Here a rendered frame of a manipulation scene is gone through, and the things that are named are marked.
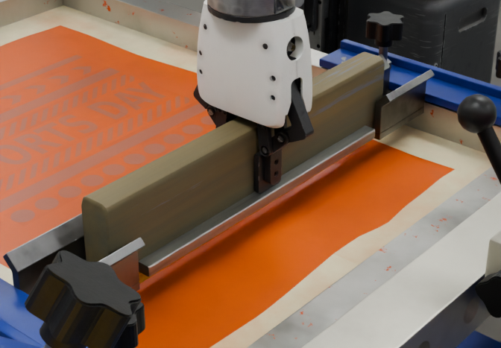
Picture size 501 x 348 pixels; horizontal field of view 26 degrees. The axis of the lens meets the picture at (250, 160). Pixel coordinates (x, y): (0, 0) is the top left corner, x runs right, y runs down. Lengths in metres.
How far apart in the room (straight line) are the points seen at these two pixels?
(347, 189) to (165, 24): 0.43
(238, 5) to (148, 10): 0.53
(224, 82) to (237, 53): 0.04
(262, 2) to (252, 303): 0.25
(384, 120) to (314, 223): 0.15
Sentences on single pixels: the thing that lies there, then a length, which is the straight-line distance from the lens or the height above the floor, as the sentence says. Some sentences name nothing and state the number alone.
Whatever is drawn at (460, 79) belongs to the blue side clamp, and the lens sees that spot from 1.19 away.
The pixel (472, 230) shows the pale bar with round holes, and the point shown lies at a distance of 0.86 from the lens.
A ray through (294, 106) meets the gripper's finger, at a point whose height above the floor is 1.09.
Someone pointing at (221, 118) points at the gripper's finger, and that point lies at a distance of 0.98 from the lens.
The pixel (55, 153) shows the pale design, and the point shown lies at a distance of 1.15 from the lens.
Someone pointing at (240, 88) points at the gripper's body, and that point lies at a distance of 0.93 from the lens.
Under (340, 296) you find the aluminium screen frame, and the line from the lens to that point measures 0.86.
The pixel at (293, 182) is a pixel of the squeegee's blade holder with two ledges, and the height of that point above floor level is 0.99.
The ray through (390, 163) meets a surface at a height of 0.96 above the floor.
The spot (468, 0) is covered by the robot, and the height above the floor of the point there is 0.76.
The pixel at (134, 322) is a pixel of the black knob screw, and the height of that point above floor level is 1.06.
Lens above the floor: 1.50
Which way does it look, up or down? 29 degrees down
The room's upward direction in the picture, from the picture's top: straight up
